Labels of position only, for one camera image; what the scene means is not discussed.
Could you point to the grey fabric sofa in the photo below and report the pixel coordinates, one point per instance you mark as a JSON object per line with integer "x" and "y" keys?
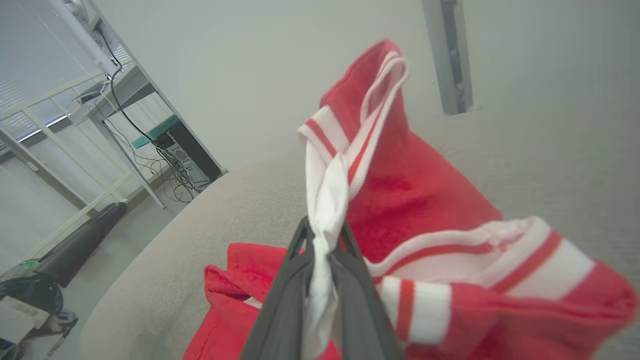
{"x": 550, "y": 165}

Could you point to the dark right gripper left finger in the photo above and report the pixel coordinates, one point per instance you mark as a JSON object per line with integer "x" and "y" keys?
{"x": 280, "y": 320}

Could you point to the grey window blind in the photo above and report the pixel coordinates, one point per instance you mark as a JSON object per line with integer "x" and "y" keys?
{"x": 30, "y": 60}

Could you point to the teal box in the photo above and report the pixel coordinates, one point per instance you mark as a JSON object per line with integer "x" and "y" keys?
{"x": 155, "y": 131}

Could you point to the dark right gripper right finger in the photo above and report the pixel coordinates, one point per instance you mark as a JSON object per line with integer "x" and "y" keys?
{"x": 360, "y": 320}

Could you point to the white metal railing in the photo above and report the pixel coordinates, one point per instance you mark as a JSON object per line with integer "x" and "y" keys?
{"x": 50, "y": 172}

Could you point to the black computer tower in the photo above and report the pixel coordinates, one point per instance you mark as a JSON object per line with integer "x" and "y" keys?
{"x": 195, "y": 155}

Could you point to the grey partition post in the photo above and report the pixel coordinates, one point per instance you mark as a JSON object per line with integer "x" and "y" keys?
{"x": 442, "y": 55}

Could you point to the black floor equipment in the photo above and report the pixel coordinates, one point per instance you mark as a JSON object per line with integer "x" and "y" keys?
{"x": 30, "y": 295}

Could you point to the long black roll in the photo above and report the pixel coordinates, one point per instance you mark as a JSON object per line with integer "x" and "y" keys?
{"x": 85, "y": 240}

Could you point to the red Bulls 23 jersey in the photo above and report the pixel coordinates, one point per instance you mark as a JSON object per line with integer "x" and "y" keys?
{"x": 425, "y": 200}

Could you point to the white pole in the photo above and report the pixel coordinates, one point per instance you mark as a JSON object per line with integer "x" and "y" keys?
{"x": 82, "y": 37}

